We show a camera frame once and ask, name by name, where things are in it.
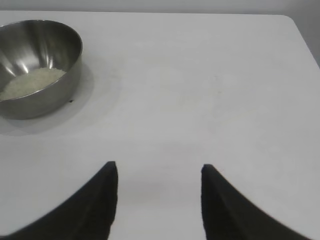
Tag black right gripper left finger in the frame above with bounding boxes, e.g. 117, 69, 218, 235
0, 161, 119, 240

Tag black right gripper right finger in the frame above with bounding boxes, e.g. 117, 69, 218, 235
200, 163, 320, 240

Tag white rice grains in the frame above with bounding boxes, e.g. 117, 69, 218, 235
0, 67, 68, 101

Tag stainless steel mixing bowl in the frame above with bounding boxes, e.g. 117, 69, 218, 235
0, 19, 84, 121

